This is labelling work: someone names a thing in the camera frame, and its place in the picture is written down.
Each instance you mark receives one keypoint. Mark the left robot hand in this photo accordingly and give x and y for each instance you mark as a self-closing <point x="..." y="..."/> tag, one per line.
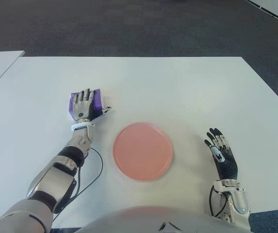
<point x="83" y="106"/>

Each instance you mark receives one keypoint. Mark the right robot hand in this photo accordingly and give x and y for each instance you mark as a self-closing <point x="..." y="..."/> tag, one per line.
<point x="227" y="165"/>

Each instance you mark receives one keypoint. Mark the purple tissue paper pack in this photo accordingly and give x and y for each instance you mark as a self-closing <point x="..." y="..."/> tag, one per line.
<point x="98" y="100"/>

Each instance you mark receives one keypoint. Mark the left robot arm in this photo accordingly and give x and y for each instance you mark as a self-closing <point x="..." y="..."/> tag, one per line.
<point x="54" y="177"/>

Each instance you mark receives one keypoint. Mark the pink round plate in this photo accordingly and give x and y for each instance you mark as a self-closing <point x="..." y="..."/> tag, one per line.
<point x="143" y="151"/>

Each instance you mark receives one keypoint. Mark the grey robot torso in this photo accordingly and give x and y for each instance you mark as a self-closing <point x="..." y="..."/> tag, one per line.
<point x="153" y="221"/>

